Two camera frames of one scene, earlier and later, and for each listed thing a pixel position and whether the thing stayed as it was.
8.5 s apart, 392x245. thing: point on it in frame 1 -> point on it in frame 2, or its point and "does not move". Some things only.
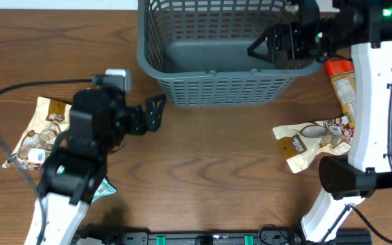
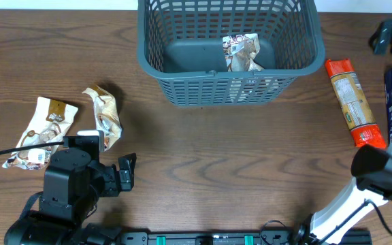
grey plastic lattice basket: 197,52 does not move
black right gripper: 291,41 -> 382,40
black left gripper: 153,114 -> 114,185
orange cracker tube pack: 341,73 does not move
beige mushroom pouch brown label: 303,143 -> 240,52
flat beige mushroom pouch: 50,118 does not move
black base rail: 111,235 does not move
